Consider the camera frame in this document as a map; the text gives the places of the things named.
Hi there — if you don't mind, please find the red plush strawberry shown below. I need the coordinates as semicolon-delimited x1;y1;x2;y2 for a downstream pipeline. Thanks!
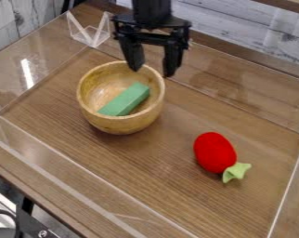
193;132;252;183

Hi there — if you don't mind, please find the black cable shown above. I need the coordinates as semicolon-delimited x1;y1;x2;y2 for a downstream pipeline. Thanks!
0;209;22;238

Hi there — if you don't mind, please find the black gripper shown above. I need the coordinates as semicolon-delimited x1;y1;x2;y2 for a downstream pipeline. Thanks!
113;0;192;77

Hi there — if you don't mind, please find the clear acrylic corner bracket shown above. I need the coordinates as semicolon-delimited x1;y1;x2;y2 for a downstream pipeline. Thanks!
65;12;112;48

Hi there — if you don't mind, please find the green rectangular block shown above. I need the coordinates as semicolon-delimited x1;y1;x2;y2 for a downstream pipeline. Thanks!
97;83;149;116

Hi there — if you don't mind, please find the black table leg bracket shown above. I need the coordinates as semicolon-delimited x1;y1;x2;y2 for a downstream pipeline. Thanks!
14;196;69;238

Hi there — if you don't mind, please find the light wooden bowl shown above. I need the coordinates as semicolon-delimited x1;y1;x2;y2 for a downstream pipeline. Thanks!
77;60;166;135

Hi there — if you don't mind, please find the clear acrylic tray wall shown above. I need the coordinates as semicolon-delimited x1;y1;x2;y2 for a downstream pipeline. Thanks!
0;115;198;238

